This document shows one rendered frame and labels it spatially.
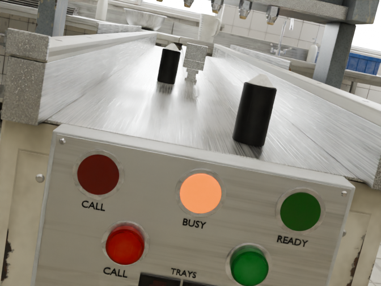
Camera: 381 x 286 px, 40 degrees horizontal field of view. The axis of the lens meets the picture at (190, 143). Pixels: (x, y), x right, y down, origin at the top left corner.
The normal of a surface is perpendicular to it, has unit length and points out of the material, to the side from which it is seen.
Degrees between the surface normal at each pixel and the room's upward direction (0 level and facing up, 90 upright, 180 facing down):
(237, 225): 90
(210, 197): 90
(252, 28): 90
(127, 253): 90
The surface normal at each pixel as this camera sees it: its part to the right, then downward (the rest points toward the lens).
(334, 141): -0.98, -0.18
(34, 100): 0.02, 0.22
